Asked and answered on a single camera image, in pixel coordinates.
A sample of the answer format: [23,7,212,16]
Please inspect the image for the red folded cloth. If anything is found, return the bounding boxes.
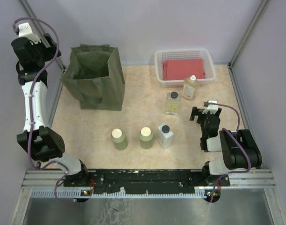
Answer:
[162,59,205,81]

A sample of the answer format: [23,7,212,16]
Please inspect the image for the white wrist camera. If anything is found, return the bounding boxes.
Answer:
[202,100,219,114]
[18,22,42,44]

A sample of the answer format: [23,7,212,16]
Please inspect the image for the right green bottle beige cap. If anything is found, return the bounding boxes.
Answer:
[139,127,154,150]

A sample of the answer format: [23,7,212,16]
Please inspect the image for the clear square bottle black cap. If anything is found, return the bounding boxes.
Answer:
[165,91,181,115]

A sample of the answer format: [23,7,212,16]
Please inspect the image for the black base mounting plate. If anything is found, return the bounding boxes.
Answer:
[63,168,231,202]

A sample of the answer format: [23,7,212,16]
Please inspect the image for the white square bottle black cap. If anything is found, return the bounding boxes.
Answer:
[157,123,174,149]

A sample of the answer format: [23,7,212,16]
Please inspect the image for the white plastic basket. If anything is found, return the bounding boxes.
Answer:
[154,48,216,88]

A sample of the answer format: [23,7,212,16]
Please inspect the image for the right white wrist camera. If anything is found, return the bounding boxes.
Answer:
[202,100,219,114]

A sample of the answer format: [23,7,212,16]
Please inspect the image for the green bottle beige cap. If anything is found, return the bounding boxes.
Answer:
[139,127,154,150]
[111,128,128,150]

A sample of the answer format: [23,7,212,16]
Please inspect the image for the green canvas bag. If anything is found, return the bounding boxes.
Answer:
[61,45,125,111]

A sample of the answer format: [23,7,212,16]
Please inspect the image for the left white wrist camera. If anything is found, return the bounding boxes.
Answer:
[18,22,42,44]

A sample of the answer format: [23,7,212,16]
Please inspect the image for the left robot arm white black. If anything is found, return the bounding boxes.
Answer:
[11,33,90,187]

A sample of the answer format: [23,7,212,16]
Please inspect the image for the left green bottle beige cap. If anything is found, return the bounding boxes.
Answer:
[111,128,128,150]

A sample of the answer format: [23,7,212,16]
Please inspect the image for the amber bottle white cap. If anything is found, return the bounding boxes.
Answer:
[182,75,200,101]

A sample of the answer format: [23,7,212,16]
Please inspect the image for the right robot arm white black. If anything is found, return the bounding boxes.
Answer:
[190,105,262,186]

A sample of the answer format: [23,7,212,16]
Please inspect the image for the aluminium front rail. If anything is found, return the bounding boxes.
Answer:
[21,169,277,199]

